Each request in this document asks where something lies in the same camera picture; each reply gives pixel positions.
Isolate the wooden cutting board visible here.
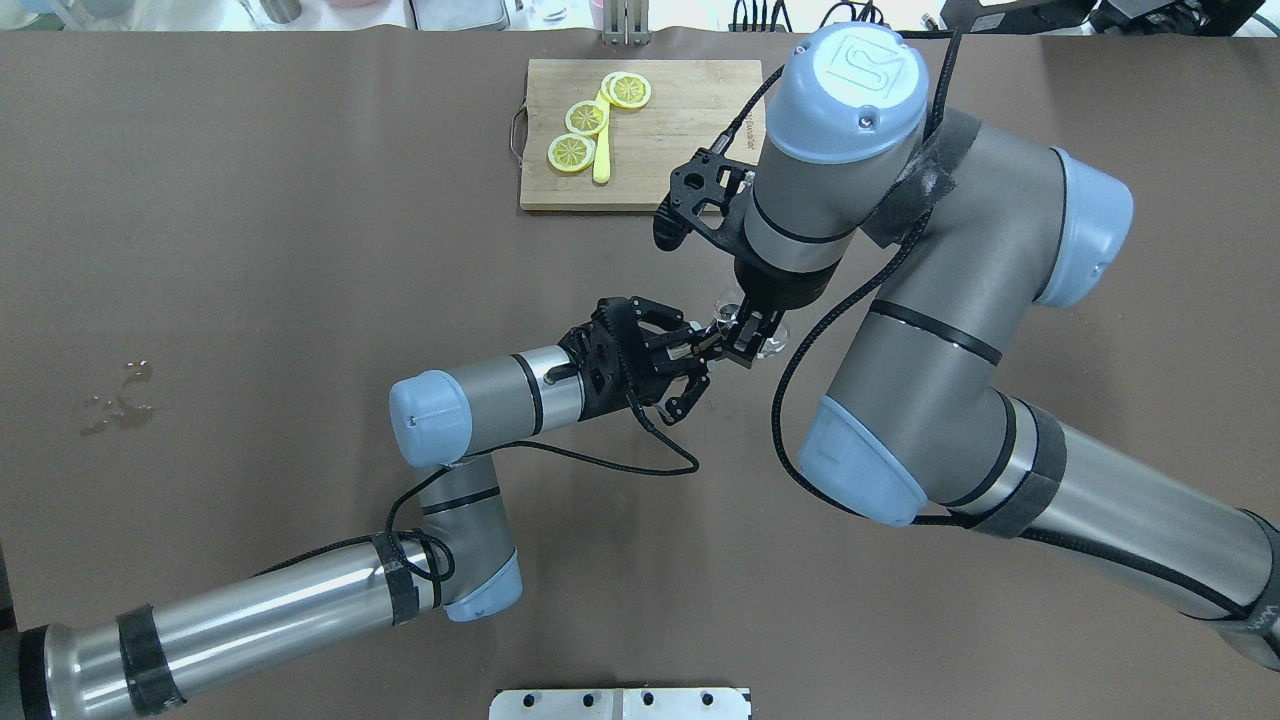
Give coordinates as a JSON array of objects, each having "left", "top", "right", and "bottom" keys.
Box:
[{"left": 518, "top": 59, "right": 765, "bottom": 211}]

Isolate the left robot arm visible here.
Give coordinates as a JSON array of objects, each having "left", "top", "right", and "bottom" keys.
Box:
[{"left": 3, "top": 291, "right": 641, "bottom": 719}]

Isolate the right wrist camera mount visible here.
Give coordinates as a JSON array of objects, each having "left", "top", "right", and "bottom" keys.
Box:
[{"left": 652, "top": 149, "right": 756, "bottom": 258}]

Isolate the spilled liquid puddle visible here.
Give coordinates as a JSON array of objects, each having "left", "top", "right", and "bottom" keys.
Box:
[{"left": 77, "top": 359, "right": 157, "bottom": 437}]

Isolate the yellow plastic knife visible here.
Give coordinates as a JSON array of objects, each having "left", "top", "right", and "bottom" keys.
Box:
[{"left": 591, "top": 88, "right": 613, "bottom": 186}]

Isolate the lemon slice middle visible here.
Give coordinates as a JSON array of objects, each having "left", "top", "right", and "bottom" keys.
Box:
[{"left": 564, "top": 99, "right": 611, "bottom": 138}]

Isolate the clear glass shaker cup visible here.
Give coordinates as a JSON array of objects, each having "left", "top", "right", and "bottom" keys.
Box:
[{"left": 713, "top": 288, "right": 788, "bottom": 369}]

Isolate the lemon slice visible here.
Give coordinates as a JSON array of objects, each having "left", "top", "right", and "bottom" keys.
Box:
[
  {"left": 600, "top": 70, "right": 652, "bottom": 109},
  {"left": 547, "top": 133, "right": 596, "bottom": 174},
  {"left": 564, "top": 99, "right": 611, "bottom": 138}
]

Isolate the lemon slice near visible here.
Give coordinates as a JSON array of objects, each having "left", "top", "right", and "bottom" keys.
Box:
[{"left": 600, "top": 70, "right": 652, "bottom": 109}]

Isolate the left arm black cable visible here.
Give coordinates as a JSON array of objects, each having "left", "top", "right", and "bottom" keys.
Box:
[{"left": 250, "top": 380, "right": 701, "bottom": 591}]

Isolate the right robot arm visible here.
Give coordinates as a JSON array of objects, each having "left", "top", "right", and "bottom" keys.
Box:
[{"left": 723, "top": 22, "right": 1277, "bottom": 670}]

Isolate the lemon slice far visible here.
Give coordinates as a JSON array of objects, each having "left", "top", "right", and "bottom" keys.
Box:
[{"left": 547, "top": 133, "right": 596, "bottom": 174}]

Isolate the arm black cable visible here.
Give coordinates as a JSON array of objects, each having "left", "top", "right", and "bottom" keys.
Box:
[
  {"left": 700, "top": 29, "right": 1261, "bottom": 621},
  {"left": 250, "top": 380, "right": 701, "bottom": 591}
]

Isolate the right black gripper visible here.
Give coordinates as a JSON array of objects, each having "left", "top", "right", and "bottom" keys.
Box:
[{"left": 724, "top": 258, "right": 833, "bottom": 366}]

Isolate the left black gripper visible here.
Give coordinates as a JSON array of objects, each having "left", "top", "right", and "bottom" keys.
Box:
[{"left": 558, "top": 297, "right": 723, "bottom": 427}]

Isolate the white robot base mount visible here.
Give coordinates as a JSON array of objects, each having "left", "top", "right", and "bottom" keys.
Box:
[{"left": 488, "top": 687, "right": 755, "bottom": 719}]

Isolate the black laptop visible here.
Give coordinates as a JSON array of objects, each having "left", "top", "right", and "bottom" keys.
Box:
[{"left": 940, "top": 1, "right": 1098, "bottom": 35}]

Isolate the aluminium frame post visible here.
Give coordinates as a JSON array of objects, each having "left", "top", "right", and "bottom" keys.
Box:
[{"left": 600, "top": 0, "right": 652, "bottom": 46}]

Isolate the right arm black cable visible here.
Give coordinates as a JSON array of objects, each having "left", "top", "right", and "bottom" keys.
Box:
[{"left": 700, "top": 29, "right": 1261, "bottom": 621}]

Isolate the metal tray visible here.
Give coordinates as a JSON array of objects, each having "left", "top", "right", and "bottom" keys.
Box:
[{"left": 408, "top": 0, "right": 509, "bottom": 32}]

